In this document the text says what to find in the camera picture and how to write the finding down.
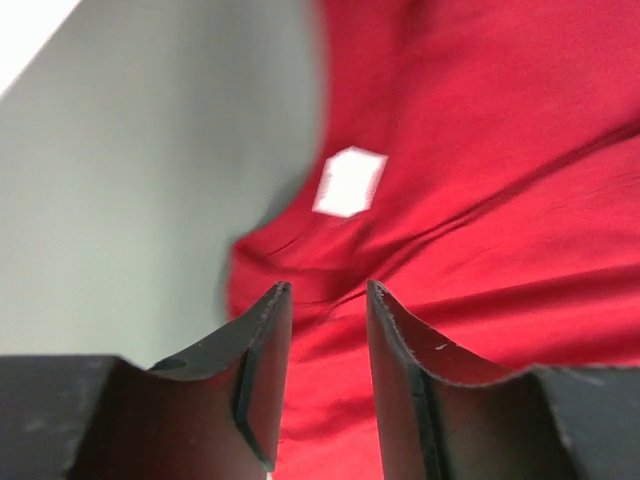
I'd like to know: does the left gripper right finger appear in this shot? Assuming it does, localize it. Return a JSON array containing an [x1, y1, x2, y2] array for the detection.
[[367, 281, 639, 479]]

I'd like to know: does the dark red t shirt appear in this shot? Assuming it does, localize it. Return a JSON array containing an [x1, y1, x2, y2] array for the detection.
[[228, 1, 639, 479]]

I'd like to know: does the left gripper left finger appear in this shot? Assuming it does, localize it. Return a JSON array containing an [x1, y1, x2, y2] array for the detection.
[[1, 282, 292, 479]]

